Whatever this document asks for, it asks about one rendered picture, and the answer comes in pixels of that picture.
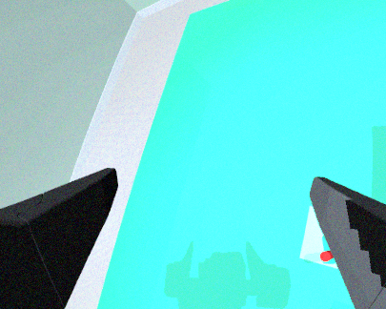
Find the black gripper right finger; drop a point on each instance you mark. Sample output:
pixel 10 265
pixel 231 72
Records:
pixel 354 227

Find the red peg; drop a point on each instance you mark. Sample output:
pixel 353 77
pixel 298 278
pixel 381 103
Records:
pixel 326 256

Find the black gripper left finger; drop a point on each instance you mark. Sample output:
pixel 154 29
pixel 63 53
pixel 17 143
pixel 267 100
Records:
pixel 45 241

